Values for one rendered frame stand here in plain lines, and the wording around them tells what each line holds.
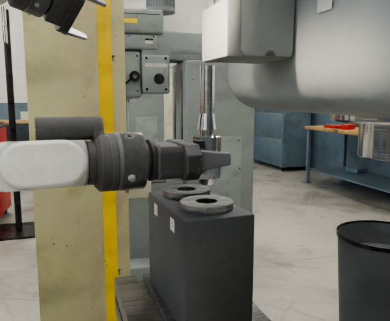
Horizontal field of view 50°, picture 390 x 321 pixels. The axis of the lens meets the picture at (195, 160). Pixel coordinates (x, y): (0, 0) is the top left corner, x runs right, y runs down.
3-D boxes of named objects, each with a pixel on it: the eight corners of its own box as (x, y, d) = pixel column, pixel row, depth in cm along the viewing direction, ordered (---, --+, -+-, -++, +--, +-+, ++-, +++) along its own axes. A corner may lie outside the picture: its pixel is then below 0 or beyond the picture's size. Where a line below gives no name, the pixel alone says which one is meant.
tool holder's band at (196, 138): (206, 139, 73) (206, 133, 73) (226, 141, 69) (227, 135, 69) (186, 141, 70) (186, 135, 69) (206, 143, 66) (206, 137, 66)
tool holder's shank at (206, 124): (206, 134, 72) (207, 67, 70) (220, 135, 69) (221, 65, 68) (192, 135, 69) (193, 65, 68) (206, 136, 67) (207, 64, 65)
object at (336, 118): (394, 127, 22) (395, 111, 22) (304, 119, 31) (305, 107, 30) (510, 123, 25) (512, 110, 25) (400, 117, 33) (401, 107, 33)
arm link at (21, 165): (89, 185, 57) (-21, 194, 53) (82, 184, 66) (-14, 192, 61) (86, 137, 57) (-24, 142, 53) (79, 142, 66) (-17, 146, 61)
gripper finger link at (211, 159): (229, 168, 69) (193, 170, 67) (229, 148, 69) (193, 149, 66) (232, 169, 68) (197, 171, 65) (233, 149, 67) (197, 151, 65)
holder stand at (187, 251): (184, 337, 66) (184, 213, 63) (148, 280, 87) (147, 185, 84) (253, 322, 70) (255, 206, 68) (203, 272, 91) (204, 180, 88)
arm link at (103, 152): (123, 191, 60) (38, 197, 56) (110, 189, 70) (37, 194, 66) (118, 112, 60) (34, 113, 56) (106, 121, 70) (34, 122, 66)
